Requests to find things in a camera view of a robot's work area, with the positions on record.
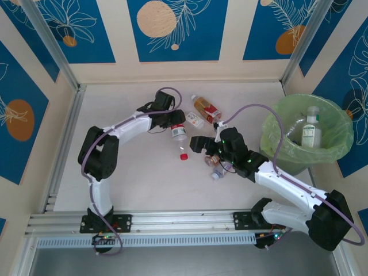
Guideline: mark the clear bottle white label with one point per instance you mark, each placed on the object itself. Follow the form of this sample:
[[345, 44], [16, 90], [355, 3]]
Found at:
[[194, 119]]

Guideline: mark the clear bottle red cap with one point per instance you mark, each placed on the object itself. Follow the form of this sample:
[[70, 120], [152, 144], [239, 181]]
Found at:
[[179, 135]]

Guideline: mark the brown coffee drink bottle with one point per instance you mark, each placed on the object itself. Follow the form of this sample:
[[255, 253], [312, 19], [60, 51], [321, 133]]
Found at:
[[211, 161]]

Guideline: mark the clear bottle blue label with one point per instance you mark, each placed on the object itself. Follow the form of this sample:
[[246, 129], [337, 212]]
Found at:
[[217, 172]]

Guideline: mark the clear bottle green cap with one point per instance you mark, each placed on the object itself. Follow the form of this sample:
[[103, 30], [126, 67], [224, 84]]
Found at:
[[310, 135]]

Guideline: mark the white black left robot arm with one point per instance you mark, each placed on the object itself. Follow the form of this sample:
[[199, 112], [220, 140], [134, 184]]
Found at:
[[129, 129]]

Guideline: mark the grey metal bin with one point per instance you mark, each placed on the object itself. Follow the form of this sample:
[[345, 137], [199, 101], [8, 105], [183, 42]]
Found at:
[[299, 168]]

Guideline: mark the green-lined trash bin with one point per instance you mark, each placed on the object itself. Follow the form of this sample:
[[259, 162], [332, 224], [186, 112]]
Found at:
[[336, 152]]

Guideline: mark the amber tea bottle red label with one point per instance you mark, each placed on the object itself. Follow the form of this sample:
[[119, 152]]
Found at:
[[207, 109]]

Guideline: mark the small electronics board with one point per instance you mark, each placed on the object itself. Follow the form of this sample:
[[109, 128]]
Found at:
[[105, 238], [268, 238]]

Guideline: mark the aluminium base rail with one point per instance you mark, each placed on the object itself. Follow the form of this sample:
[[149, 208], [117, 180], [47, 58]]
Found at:
[[184, 221]]

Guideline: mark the blue floral wall panel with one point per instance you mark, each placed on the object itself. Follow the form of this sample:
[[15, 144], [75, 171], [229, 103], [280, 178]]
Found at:
[[95, 43], [356, 51], [34, 86], [258, 28], [201, 43], [28, 43], [333, 28]]

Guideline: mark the aluminium frame post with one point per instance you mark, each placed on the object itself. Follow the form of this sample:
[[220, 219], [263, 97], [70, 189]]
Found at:
[[304, 43], [51, 43]]

